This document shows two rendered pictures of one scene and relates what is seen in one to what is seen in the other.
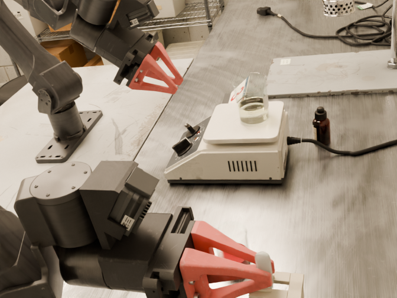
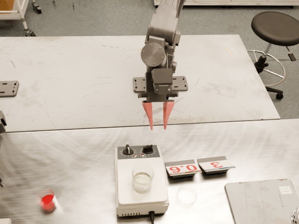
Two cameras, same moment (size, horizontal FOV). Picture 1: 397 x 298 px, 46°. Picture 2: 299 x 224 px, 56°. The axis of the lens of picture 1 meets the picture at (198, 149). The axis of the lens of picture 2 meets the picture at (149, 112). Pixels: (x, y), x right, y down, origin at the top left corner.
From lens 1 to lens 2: 0.68 m
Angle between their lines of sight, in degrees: 47
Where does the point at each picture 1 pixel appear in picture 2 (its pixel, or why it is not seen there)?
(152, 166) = (133, 138)
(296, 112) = (208, 212)
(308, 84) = (248, 215)
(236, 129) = (128, 177)
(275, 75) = (257, 186)
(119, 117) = (184, 100)
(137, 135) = not seen: hidden behind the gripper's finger
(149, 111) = (194, 115)
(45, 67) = not seen: hidden behind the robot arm
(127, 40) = (150, 87)
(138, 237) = not seen: outside the picture
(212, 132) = (124, 164)
